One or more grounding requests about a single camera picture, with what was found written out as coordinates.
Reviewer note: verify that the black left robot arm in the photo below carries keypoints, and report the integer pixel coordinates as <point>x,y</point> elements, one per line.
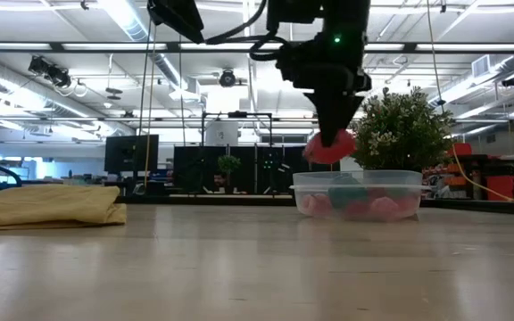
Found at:
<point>301,9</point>

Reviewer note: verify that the red toolbox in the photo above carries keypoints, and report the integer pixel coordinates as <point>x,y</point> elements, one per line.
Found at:
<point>507,187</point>

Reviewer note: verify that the pink toy dragon fruit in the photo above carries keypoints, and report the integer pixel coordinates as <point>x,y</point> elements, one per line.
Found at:
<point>328,155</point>

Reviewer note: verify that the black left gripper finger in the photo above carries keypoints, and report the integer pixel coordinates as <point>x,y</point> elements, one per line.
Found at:
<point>354,104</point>
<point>330,116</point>

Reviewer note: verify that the silver ceiling duct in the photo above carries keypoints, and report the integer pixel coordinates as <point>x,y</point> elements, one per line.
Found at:
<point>136,27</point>

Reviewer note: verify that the green toy vegetable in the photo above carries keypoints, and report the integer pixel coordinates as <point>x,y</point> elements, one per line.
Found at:
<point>348,191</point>

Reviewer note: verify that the yellow folded cloth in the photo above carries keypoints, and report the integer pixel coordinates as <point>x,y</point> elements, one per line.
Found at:
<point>47,205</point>

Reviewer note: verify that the black gantry frame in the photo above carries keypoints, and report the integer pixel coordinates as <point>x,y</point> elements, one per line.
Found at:
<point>237,114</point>

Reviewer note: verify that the white cylindrical tank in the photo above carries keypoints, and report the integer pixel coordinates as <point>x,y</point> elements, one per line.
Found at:
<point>221,134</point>

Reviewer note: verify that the small background potted plant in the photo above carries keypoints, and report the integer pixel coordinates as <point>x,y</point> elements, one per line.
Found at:
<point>229,165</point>

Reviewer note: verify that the clear plastic tupperware container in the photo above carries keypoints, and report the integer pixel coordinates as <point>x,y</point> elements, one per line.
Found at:
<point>359,189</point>

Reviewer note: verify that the round black ceiling camera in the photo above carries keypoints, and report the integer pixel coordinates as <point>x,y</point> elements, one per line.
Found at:
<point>228,78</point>

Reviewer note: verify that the white ceiling vent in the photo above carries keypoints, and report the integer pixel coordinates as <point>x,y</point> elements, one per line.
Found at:
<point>481,67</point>

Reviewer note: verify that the black ceiling spotlight cluster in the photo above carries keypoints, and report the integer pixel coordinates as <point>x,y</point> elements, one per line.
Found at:
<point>52,73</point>

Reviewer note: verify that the black monitor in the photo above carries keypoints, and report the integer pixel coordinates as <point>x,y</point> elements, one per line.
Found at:
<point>130,153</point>

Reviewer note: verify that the black partition panels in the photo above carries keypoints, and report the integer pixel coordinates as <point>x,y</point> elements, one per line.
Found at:
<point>275,171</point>

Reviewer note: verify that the small red box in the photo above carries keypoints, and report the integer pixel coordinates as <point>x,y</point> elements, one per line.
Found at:
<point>462,149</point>

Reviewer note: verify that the small pink toy fruit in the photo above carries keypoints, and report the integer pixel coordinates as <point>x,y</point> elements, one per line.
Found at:
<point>317,205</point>

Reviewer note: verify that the black overhead light beam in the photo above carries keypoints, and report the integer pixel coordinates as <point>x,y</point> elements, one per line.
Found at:
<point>118,46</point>

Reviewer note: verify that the person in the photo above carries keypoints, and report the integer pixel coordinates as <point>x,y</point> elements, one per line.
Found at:
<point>220,180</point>

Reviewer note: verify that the green artificial bush plant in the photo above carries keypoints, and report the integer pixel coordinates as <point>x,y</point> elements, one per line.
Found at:
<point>402,129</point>

